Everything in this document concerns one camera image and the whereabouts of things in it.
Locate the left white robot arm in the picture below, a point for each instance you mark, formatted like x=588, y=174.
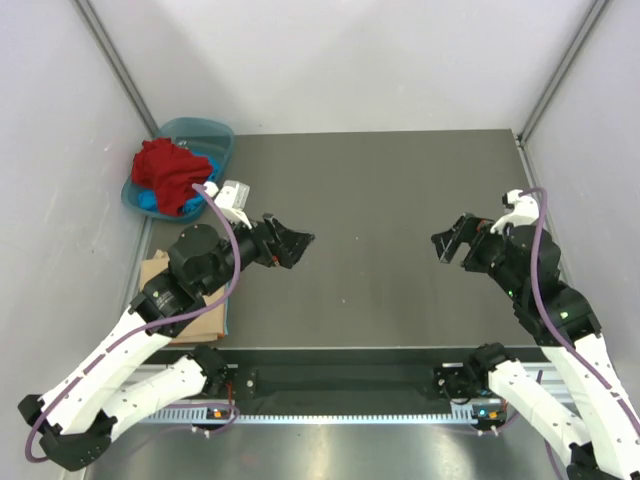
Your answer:
x=76, y=421

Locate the slotted cable duct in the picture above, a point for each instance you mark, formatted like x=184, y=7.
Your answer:
x=209, y=415

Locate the red t-shirt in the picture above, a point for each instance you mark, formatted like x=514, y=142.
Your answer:
x=159, y=146

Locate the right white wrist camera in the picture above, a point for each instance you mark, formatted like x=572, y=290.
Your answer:
x=521, y=210

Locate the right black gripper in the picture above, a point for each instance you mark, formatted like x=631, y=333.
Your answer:
x=474, y=228

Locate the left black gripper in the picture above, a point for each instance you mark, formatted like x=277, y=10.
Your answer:
x=285, y=251

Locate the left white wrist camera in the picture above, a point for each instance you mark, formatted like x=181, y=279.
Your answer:
x=230, y=199

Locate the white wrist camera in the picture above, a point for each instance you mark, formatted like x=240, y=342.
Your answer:
x=521, y=210
x=230, y=199

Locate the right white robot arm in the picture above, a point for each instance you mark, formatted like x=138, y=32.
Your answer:
x=600, y=440

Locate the aluminium frame rail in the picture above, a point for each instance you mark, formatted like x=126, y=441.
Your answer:
x=551, y=380

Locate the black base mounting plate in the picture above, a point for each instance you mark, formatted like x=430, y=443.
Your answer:
x=340, y=381

